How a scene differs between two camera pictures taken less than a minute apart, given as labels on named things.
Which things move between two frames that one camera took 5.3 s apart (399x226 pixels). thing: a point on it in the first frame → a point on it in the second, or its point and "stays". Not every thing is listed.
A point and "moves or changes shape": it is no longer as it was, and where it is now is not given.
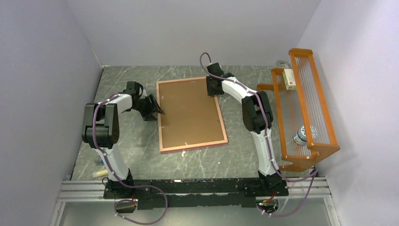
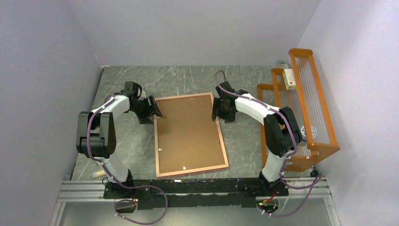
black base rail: [164, 194] stays
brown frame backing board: [191, 116] moves or changes shape
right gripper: [210, 92] → [229, 117]
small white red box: [289, 79] stays
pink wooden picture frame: [190, 146] → [189, 171]
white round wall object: [283, 64] stays
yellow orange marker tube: [104, 172] stays
